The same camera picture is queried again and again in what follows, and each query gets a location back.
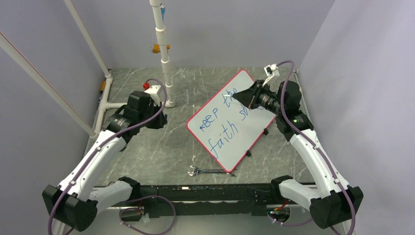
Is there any silver open end wrench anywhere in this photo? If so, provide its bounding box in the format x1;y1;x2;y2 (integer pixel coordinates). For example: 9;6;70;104
187;165;236;177

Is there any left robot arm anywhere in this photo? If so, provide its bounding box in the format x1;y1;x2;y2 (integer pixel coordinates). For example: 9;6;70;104
42;88;167;234

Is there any pink framed whiteboard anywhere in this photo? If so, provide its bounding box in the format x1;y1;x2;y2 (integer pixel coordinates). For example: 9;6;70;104
186;70;276;172

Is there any white PVC pipe frame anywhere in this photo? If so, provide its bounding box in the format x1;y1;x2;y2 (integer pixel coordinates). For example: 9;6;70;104
0;0;176;138

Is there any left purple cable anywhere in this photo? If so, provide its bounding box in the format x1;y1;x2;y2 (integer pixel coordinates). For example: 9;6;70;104
47;78;177;235

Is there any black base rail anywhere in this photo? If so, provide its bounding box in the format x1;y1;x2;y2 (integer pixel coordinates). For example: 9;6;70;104
108;183;302;221

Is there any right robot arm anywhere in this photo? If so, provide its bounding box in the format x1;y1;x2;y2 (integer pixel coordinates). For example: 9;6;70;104
231;80;364;234

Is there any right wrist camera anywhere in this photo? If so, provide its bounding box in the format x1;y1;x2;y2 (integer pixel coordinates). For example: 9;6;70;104
263;64;280;86

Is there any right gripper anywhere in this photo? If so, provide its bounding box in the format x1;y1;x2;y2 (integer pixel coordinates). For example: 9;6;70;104
232;80;284;116

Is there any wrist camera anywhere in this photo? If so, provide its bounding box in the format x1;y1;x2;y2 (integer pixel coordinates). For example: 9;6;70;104
263;64;280;86
143;83;161;106

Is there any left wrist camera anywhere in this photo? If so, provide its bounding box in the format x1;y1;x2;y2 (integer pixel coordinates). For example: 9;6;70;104
143;83;161;106

